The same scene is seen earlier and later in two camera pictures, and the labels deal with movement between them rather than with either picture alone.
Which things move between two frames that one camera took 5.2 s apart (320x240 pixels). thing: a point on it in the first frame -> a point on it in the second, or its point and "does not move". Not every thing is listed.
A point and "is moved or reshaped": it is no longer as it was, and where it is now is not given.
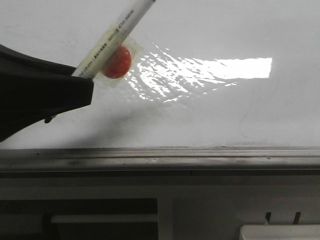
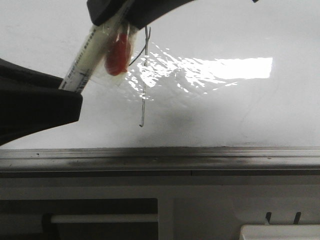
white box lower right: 279,232 does not move
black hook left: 268,216 does not move
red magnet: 118,65 is moved or reshaped
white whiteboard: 212,73 does not move
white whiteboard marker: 86,69 is moved or reshaped
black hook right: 297,217 does not move
